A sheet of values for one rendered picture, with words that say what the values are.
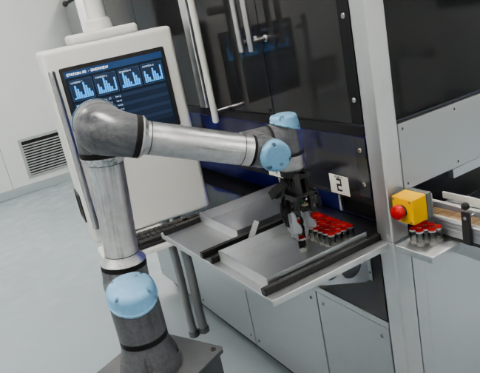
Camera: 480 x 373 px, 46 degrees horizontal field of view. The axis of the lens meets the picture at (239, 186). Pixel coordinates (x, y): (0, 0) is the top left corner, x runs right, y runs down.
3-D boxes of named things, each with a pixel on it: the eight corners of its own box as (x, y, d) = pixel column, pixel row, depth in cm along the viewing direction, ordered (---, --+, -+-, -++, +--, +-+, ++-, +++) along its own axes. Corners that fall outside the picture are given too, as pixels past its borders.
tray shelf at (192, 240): (272, 194, 221) (271, 189, 220) (410, 238, 162) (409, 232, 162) (161, 237, 200) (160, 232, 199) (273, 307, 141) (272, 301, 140)
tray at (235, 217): (279, 192, 216) (277, 183, 215) (322, 205, 194) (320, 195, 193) (201, 222, 201) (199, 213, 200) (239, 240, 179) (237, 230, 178)
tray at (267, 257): (311, 222, 182) (309, 212, 181) (367, 243, 161) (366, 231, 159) (220, 261, 168) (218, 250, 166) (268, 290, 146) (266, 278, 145)
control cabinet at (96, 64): (196, 196, 256) (154, 18, 232) (211, 206, 239) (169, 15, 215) (85, 232, 239) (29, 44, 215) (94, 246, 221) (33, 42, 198)
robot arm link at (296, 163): (270, 156, 154) (294, 147, 158) (273, 172, 155) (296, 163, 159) (286, 160, 148) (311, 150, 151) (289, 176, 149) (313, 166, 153)
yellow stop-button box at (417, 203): (412, 211, 156) (410, 186, 154) (433, 217, 150) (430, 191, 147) (392, 220, 152) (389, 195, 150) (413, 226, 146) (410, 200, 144)
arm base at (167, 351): (154, 393, 129) (143, 357, 126) (109, 378, 138) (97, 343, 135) (194, 354, 141) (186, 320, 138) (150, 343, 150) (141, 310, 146)
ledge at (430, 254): (430, 232, 163) (429, 226, 163) (468, 244, 152) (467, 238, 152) (395, 250, 157) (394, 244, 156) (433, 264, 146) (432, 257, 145)
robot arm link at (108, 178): (112, 326, 140) (69, 106, 125) (105, 300, 154) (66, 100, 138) (160, 314, 143) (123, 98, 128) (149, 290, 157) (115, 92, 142)
